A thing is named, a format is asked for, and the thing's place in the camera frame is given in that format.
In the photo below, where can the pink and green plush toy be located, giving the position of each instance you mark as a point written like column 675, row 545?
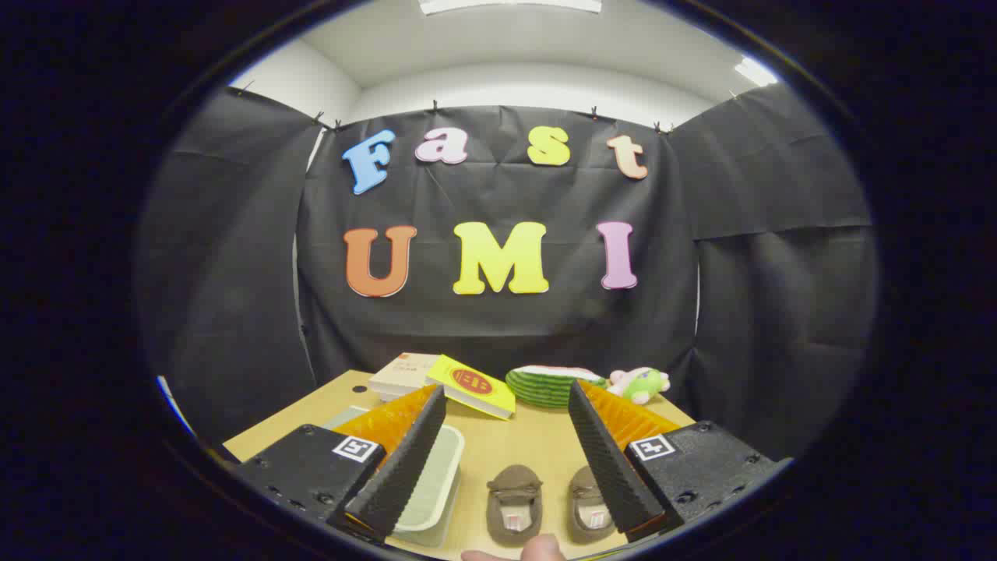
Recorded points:
column 642, row 383

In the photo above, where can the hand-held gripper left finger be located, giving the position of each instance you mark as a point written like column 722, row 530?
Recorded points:
column 405, row 467

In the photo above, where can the cream plastic storage box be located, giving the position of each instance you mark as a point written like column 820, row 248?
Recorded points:
column 436, row 483

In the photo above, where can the brown fuzzy shoe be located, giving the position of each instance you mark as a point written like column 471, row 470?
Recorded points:
column 514, row 499
column 586, row 499

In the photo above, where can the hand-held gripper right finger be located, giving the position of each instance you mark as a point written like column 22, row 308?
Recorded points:
column 611, row 467

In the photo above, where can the ceiling light panel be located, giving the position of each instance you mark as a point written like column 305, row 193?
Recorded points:
column 510, row 5
column 755, row 72

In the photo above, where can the yellow book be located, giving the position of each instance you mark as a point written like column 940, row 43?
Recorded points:
column 471, row 383

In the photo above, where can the watermelon slice plush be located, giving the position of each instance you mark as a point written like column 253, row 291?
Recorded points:
column 545, row 386

